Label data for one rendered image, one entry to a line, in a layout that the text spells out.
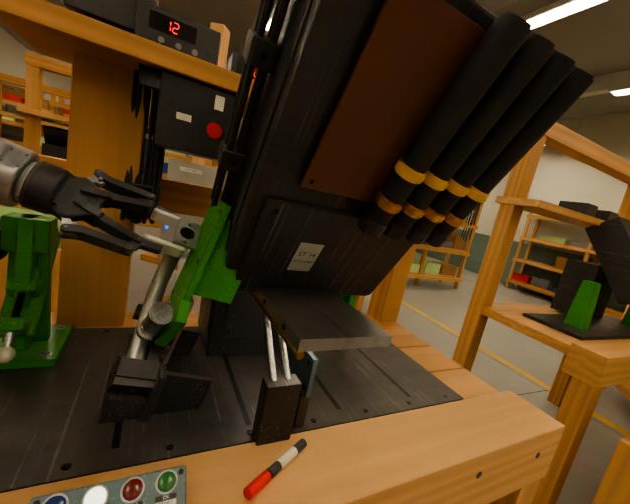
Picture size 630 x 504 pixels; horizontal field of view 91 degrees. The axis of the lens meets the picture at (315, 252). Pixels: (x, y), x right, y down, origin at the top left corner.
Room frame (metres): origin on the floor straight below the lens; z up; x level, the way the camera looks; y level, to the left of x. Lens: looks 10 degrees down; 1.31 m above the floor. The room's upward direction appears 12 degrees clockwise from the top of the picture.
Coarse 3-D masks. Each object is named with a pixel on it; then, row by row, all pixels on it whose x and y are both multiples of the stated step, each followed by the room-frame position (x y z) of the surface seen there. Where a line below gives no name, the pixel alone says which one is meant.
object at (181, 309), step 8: (176, 304) 0.47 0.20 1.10; (184, 304) 0.46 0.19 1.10; (176, 312) 0.45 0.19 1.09; (184, 312) 0.45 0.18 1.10; (176, 320) 0.44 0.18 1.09; (184, 320) 0.44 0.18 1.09; (168, 328) 0.45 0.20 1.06; (176, 328) 0.45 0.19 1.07; (160, 336) 0.47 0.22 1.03; (168, 336) 0.46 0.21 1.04; (160, 344) 0.48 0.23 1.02
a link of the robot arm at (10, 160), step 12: (0, 144) 0.42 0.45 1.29; (12, 144) 0.44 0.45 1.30; (0, 156) 0.41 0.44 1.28; (12, 156) 0.42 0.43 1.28; (24, 156) 0.43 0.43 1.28; (36, 156) 0.46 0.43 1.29; (0, 168) 0.41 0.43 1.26; (12, 168) 0.41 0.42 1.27; (24, 168) 0.43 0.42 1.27; (0, 180) 0.41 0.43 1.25; (12, 180) 0.41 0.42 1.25; (0, 192) 0.41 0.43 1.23; (12, 192) 0.42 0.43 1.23; (0, 204) 0.43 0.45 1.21; (12, 204) 0.43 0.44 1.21
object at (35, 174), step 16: (32, 176) 0.43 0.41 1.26; (48, 176) 0.44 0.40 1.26; (64, 176) 0.46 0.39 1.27; (32, 192) 0.43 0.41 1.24; (48, 192) 0.44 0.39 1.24; (64, 192) 0.47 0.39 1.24; (80, 192) 0.48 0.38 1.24; (32, 208) 0.44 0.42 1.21; (48, 208) 0.44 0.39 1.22; (64, 208) 0.45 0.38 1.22; (80, 208) 0.47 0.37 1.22
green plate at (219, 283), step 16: (224, 208) 0.49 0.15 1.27; (208, 224) 0.53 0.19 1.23; (224, 224) 0.49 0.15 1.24; (208, 240) 0.48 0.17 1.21; (224, 240) 0.50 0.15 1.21; (192, 256) 0.53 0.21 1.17; (208, 256) 0.48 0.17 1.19; (224, 256) 0.50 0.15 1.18; (192, 272) 0.48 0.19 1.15; (208, 272) 0.49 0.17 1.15; (224, 272) 0.51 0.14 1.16; (176, 288) 0.54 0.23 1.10; (192, 288) 0.47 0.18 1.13; (208, 288) 0.49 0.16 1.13; (224, 288) 0.51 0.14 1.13
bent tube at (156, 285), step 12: (180, 228) 0.54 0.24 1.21; (192, 228) 0.56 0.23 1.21; (180, 240) 0.53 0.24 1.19; (192, 240) 0.54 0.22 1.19; (168, 264) 0.58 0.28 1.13; (156, 276) 0.58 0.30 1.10; (168, 276) 0.59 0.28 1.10; (156, 288) 0.57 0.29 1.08; (156, 300) 0.56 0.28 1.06; (144, 312) 0.53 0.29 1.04; (132, 348) 0.48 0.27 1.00; (144, 348) 0.49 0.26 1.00
